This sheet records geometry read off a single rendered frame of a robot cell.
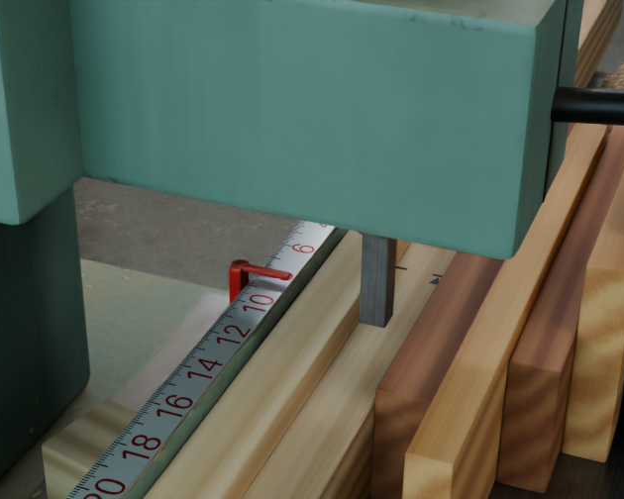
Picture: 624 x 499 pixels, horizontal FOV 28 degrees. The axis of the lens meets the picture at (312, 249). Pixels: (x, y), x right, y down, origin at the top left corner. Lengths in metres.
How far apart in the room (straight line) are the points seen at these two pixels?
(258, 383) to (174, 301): 0.33
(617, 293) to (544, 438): 0.05
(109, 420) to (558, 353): 0.22
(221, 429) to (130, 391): 0.27
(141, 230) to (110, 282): 1.72
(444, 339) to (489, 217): 0.08
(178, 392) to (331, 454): 0.05
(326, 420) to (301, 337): 0.03
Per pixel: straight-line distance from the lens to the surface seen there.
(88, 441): 0.54
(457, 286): 0.44
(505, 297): 0.41
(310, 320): 0.41
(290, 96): 0.34
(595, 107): 0.35
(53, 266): 0.58
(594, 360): 0.42
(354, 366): 0.41
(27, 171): 0.36
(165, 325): 0.68
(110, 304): 0.70
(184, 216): 2.49
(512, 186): 0.33
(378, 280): 0.40
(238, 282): 0.42
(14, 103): 0.35
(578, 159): 0.51
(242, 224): 2.45
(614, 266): 0.40
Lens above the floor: 1.17
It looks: 30 degrees down
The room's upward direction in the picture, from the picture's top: 1 degrees clockwise
